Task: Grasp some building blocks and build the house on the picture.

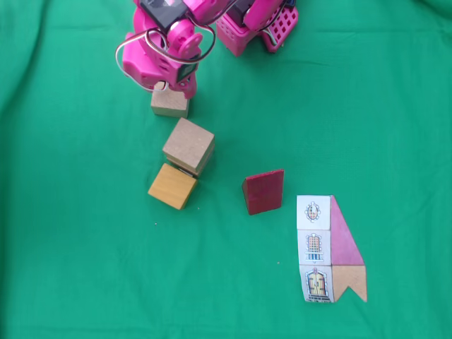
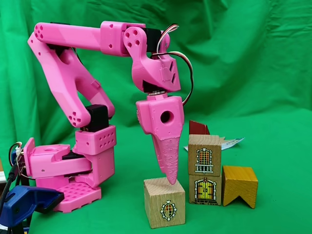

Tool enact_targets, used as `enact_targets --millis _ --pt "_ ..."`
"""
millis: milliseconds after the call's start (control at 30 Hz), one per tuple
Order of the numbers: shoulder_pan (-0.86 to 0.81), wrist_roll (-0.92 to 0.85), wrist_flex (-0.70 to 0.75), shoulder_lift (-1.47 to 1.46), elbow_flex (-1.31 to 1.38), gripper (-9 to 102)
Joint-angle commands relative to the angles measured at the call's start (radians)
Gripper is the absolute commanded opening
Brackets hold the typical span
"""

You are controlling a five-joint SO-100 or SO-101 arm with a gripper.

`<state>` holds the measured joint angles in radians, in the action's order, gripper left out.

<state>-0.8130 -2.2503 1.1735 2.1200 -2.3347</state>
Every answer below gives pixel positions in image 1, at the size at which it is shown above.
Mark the yellow notched wooden block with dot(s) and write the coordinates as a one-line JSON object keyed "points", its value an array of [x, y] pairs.
{"points": [[171, 185]]}

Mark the red triangular wooden block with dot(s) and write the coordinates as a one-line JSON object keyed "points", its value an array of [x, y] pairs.
{"points": [[265, 192]]}

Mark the green cloth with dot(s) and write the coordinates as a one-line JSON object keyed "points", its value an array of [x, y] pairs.
{"points": [[70, 247]]}

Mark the wooden cube balcony window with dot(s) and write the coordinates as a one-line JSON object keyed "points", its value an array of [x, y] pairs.
{"points": [[187, 141]]}

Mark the wooden cube oval window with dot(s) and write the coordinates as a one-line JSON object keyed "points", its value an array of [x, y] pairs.
{"points": [[169, 106]]}

